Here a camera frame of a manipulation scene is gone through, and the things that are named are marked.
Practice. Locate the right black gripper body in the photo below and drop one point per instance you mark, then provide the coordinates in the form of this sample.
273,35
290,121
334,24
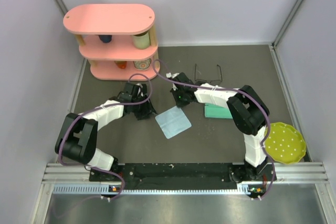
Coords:
179,98

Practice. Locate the pink three-tier wooden shelf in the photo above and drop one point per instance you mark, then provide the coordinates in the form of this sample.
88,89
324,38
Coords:
88,21

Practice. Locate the patterned ceramic bowl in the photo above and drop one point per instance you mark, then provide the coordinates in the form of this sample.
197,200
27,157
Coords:
142,65

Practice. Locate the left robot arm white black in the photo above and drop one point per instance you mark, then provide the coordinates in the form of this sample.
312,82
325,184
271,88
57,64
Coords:
77,139

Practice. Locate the thin black wire eyeglasses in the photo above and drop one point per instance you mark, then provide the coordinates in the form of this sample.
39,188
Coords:
212,75

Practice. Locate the yellow green dotted plate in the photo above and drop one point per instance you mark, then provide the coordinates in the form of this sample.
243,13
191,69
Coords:
285,144

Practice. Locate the dark blue cup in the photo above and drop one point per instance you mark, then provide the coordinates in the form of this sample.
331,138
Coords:
105,38

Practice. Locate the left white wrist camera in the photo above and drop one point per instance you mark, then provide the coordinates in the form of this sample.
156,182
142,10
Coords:
142,91

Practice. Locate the blue grey glasses case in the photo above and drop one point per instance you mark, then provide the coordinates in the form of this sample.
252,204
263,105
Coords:
216,112

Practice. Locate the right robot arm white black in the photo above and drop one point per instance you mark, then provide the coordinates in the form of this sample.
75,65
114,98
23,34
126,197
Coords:
248,113

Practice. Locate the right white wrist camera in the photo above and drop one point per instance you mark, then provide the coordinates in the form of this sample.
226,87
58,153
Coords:
171,75

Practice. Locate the cream cylindrical jar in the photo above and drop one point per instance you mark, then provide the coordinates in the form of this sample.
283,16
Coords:
141,41

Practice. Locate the orange red small cup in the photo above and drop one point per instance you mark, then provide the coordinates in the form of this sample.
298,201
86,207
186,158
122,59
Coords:
121,64

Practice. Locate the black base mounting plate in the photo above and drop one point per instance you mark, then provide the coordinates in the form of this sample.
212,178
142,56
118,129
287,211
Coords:
191,176

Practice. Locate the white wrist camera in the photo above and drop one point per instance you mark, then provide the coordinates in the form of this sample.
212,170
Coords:
142,91
171,75

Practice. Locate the aluminium rail with cable duct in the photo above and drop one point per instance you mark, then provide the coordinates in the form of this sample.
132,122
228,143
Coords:
82,180

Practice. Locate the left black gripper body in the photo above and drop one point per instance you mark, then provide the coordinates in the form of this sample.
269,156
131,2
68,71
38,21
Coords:
142,109

